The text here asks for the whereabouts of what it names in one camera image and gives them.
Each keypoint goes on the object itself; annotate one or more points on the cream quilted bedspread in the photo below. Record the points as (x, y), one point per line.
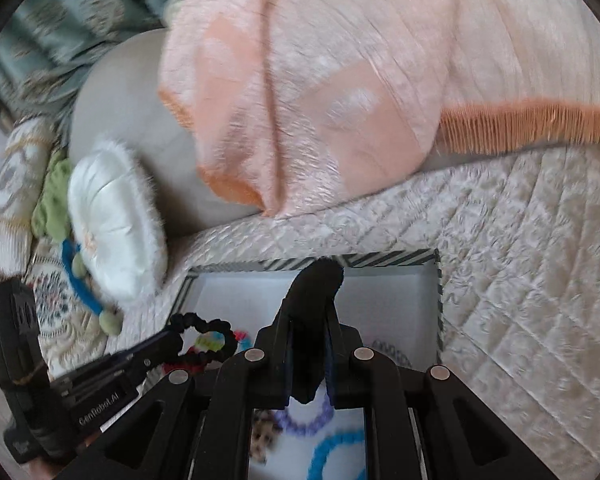
(505, 260)

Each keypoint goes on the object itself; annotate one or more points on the grey pillow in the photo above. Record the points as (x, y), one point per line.
(129, 110)

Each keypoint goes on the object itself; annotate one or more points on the green patterned curtain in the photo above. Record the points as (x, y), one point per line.
(69, 25)

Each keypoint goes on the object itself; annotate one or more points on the black scrunchie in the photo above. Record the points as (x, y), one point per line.
(199, 319)

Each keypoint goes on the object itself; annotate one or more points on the black hair clip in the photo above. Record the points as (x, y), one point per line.
(315, 285)

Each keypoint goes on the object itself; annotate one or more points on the white fluffy round cushion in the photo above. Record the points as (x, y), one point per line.
(114, 220)

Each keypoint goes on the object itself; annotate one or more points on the striped box with white inside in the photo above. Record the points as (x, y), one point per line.
(390, 305)

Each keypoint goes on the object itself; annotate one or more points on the pink fluffy blanket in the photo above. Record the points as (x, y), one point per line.
(330, 60)

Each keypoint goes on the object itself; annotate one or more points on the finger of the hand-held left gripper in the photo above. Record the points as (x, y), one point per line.
(154, 344)
(157, 364)

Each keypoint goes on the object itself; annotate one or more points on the cream patterned cloth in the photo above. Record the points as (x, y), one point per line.
(69, 325)

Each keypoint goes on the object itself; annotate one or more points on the leopard print hair accessory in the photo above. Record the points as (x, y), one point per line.
(262, 435)

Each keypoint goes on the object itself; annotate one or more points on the red scrunchie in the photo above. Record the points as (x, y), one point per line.
(240, 336)

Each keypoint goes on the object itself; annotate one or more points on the pastel rainbow scrunchie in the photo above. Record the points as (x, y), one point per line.
(209, 342)

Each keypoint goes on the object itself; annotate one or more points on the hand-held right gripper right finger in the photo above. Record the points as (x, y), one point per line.
(331, 360)

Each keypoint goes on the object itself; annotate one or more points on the green and blue plush toy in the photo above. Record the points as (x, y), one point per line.
(52, 195)

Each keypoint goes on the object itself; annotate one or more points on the cream gold patterned pillow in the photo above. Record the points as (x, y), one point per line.
(9, 185)

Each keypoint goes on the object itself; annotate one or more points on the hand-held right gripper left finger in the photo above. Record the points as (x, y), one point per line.
(289, 360)

